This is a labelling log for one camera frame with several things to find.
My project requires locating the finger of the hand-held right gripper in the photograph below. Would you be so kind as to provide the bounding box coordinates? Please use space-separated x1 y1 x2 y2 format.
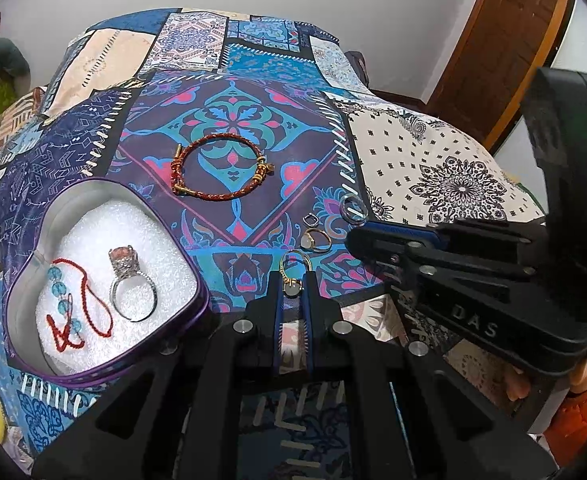
346 219 549 273
373 247 513 312

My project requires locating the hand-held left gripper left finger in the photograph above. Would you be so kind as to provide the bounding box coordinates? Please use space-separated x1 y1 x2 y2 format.
32 271 286 480

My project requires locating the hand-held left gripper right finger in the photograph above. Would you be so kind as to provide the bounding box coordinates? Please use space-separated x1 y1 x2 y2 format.
301 271 558 480

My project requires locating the gold ring with pale stone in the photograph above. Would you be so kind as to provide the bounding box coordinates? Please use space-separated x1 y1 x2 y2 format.
279 250 314 298

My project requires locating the purple heart-shaped tin box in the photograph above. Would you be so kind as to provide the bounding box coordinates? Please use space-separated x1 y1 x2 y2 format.
4 176 210 389

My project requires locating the person's right forearm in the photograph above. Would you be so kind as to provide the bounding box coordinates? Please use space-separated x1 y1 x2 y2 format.
543 352 587 462

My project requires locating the white foam liner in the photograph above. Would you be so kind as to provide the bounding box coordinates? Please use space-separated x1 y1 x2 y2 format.
35 200 197 377

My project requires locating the brown wooden door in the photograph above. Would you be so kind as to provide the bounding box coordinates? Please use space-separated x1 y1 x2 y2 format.
425 0 575 157

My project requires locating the patchwork printed blanket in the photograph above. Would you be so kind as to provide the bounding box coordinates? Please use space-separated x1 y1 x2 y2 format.
0 7 549 480

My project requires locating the dark grey cloth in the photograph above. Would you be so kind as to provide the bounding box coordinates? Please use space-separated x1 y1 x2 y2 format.
0 37 31 93

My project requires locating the plain silver ring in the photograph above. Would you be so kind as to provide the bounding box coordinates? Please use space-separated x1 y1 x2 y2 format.
340 196 368 225

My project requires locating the gold ring with white stone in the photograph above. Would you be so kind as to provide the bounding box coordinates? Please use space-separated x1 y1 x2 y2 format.
300 228 332 254

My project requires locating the red and gold braided bracelet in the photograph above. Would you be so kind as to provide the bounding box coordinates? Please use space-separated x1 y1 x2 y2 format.
170 133 270 203

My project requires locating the silver ring with pink stone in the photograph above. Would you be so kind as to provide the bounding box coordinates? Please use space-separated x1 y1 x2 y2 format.
108 245 158 322

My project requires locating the red cord blue bead bracelet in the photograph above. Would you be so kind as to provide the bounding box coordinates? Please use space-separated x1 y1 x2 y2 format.
46 257 112 354

